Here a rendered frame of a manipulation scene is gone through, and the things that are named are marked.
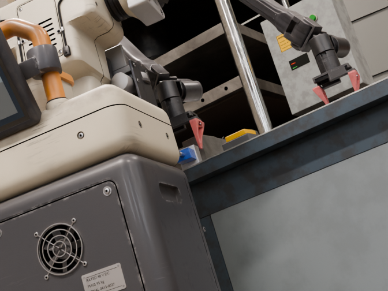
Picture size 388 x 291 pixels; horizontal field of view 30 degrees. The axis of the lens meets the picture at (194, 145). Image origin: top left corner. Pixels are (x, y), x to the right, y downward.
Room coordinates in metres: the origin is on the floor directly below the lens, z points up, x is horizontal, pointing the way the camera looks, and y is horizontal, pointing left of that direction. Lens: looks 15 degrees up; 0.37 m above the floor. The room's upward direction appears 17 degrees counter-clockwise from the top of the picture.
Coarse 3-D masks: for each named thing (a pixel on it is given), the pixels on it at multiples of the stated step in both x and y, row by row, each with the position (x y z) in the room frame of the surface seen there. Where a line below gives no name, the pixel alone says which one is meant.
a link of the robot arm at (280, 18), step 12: (240, 0) 1.92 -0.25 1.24; (252, 0) 1.90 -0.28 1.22; (264, 0) 1.88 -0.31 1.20; (264, 12) 1.89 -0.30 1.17; (276, 12) 1.87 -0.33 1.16; (288, 12) 1.86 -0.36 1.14; (276, 24) 1.88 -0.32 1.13; (288, 24) 1.86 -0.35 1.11; (300, 24) 1.84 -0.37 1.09; (288, 36) 1.88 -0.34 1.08; (300, 36) 1.86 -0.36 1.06
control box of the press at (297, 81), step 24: (312, 0) 2.56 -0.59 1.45; (336, 0) 2.58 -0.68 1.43; (264, 24) 2.67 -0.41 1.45; (336, 24) 2.54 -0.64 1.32; (288, 48) 2.64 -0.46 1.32; (360, 48) 2.65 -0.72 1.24; (288, 72) 2.65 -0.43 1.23; (312, 72) 2.61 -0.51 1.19; (360, 72) 2.54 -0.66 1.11; (288, 96) 2.67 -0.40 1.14; (312, 96) 2.62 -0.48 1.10; (336, 96) 2.61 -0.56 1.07
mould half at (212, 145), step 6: (192, 138) 1.89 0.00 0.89; (204, 138) 1.90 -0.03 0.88; (210, 138) 1.93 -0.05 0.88; (216, 138) 1.96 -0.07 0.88; (186, 144) 1.91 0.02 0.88; (192, 144) 1.90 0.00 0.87; (204, 144) 1.89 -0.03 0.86; (210, 144) 1.92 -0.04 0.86; (216, 144) 1.95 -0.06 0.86; (204, 150) 1.88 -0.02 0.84; (210, 150) 1.91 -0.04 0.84; (216, 150) 1.94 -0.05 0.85; (222, 150) 1.97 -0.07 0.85; (204, 156) 1.89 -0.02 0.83; (210, 156) 1.90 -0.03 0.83; (180, 168) 1.93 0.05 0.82
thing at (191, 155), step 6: (180, 150) 1.84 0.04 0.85; (186, 150) 1.80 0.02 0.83; (192, 150) 1.82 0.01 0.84; (198, 150) 1.86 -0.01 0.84; (180, 156) 1.80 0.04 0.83; (186, 156) 1.80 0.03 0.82; (192, 156) 1.80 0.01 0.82; (198, 156) 1.84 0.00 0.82; (180, 162) 1.81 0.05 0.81; (186, 162) 1.83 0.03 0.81; (192, 162) 1.84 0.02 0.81; (198, 162) 1.83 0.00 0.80
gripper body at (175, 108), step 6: (162, 102) 1.83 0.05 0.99; (168, 102) 1.82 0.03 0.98; (174, 102) 1.82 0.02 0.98; (180, 102) 1.83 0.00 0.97; (162, 108) 1.84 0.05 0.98; (168, 108) 1.82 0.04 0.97; (174, 108) 1.82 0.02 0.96; (180, 108) 1.83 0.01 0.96; (168, 114) 1.82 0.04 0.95; (174, 114) 1.82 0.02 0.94; (180, 114) 1.81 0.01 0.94; (192, 114) 1.81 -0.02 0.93
